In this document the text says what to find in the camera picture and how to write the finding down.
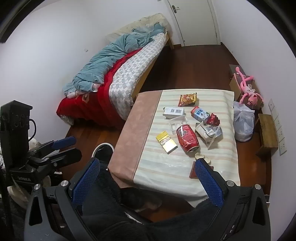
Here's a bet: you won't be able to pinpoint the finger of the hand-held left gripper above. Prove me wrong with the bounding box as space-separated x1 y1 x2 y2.
37 148 83 173
29 136 77 158

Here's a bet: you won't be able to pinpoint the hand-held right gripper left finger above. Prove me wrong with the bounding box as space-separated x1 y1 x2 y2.
23 157 102 241

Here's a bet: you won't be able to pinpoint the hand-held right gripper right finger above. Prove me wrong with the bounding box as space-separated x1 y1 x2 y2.
194 158 271 241

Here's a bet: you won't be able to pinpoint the blue and red milk carton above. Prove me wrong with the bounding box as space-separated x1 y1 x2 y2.
190 106 211 122

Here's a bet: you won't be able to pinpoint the white cardboard box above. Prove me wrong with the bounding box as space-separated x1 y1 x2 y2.
162 107 186 118

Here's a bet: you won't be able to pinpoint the small red card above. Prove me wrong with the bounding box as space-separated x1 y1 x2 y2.
189 161 199 179

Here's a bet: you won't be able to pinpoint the beige shell scraps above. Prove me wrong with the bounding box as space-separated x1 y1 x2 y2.
195 153 213 164

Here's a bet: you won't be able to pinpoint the black white shoe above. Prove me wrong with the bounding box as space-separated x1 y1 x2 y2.
92 143 114 166

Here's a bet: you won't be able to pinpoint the person's black fleece pants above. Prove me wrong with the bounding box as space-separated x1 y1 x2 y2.
81 162 232 241

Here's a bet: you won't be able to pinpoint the red blanket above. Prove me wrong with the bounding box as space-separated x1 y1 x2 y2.
57 49 142 127

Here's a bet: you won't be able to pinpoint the red soda can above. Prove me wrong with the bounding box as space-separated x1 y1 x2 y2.
176 124 200 153

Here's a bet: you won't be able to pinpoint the white crumpled packet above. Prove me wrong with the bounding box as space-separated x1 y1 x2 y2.
195 122 223 149

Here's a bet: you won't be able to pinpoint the striped pink-edged table cloth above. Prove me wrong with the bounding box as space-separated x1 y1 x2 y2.
107 89 241 205

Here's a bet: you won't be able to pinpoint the yellow cigarette box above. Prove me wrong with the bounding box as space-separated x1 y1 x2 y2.
156 131 178 154

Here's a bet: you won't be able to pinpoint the red crumpled wrapper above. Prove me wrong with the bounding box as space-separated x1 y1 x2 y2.
206 113 220 127

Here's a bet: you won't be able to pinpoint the white plastic tray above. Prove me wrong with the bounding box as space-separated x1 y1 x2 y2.
168 115 189 135

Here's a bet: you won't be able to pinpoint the white plastic bag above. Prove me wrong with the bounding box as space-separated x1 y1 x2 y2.
232 101 255 142

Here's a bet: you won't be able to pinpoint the wooden stool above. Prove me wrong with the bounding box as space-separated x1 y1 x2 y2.
255 113 279 160

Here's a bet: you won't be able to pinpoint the yellow red snack packet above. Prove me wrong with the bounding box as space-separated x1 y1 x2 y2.
178 92 198 107

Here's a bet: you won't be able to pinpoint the teal duvet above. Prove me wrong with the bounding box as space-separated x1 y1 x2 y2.
62 23 166 96

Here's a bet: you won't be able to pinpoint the pink plush toy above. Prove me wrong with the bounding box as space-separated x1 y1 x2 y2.
233 66 264 109

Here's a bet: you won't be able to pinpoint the brown bedside cabinet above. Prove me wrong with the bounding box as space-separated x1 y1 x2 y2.
229 64 264 110

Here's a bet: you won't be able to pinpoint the cream pillow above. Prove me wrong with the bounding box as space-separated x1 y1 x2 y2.
106 13 168 40

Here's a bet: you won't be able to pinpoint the white door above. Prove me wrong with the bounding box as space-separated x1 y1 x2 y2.
168 0 220 47

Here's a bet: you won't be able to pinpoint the black cable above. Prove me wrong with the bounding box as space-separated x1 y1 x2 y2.
28 119 37 142

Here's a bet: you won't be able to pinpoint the white wall socket row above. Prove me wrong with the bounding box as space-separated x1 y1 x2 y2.
268 98 287 156

